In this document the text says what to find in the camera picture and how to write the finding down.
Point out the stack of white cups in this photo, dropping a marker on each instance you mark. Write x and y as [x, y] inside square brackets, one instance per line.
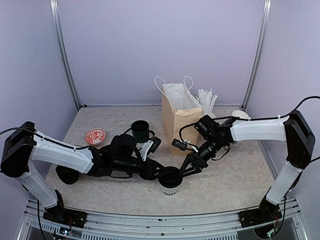
[240, 114]

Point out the aluminium frame post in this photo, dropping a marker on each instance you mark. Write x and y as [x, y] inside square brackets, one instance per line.
[63, 53]
[258, 53]

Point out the black cup with straws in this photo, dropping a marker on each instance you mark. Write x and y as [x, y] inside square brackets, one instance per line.
[207, 100]

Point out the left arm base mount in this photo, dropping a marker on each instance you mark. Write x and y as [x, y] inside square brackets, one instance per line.
[65, 216]

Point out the white paper cup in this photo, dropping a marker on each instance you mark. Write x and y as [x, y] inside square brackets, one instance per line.
[169, 190]

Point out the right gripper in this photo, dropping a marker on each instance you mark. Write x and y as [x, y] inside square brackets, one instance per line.
[195, 159]

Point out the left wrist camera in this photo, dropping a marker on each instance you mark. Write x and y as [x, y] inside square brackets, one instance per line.
[149, 147]

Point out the red patterned bowl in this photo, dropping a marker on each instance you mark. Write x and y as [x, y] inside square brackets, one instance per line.
[95, 137]

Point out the left aluminium frame post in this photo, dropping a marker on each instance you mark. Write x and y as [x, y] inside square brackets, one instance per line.
[63, 53]

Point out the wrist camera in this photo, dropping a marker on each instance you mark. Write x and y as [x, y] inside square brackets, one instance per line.
[149, 147]
[184, 146]

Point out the dark green mug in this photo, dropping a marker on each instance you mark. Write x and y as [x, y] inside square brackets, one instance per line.
[141, 132]

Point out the black cup lid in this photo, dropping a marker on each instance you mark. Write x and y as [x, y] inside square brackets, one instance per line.
[171, 178]

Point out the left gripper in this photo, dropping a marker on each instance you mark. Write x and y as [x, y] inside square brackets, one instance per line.
[150, 175]

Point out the stack of black lids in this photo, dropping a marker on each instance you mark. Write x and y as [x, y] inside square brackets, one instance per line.
[67, 175]

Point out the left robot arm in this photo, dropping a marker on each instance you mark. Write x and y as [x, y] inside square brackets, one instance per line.
[26, 145]

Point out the right aluminium frame post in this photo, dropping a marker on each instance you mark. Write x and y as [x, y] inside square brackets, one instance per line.
[258, 53]

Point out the front aluminium rail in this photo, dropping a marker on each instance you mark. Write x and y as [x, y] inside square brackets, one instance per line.
[224, 225]

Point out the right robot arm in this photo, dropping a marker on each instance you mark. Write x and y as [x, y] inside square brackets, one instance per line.
[291, 129]

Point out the brown paper bag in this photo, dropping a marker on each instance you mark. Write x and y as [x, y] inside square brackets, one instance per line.
[179, 108]

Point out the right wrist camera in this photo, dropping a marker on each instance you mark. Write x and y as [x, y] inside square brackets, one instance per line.
[184, 146]

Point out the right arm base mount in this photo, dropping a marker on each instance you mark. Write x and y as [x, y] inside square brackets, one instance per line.
[263, 214]

